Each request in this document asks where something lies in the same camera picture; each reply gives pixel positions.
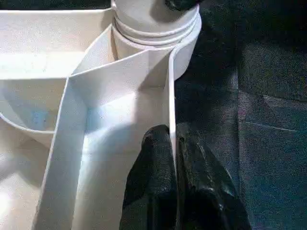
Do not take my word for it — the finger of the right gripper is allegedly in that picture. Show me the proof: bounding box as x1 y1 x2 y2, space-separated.
164 0 201 12

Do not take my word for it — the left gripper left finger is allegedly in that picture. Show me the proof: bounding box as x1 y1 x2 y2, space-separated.
119 124 179 230

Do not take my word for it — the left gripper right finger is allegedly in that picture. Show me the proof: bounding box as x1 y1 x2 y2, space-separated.
176 122 253 230

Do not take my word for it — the white plastic table top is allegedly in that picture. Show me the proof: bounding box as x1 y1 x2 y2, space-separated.
0 6 202 230

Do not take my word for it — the white plastic table leg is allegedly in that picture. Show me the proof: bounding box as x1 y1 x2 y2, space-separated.
110 0 201 46

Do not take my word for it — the black mat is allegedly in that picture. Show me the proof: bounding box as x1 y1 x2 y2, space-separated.
0 0 307 230

